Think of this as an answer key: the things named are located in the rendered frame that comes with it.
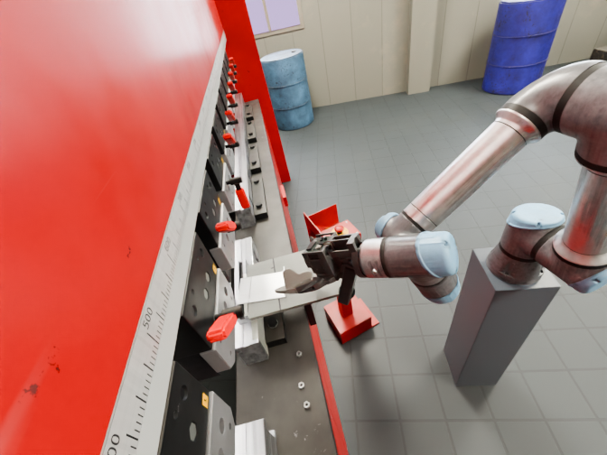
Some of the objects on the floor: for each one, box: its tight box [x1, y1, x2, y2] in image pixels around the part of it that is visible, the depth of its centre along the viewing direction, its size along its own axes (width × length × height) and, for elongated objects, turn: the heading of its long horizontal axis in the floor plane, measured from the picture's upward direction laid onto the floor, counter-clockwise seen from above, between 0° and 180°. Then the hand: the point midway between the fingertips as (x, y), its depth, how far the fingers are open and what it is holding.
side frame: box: [214, 0, 291, 187], centre depth 239 cm, size 25×85×230 cm, turn 113°
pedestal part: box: [323, 295, 379, 344], centre depth 169 cm, size 20×25×12 cm
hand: (292, 271), depth 68 cm, fingers open, 14 cm apart
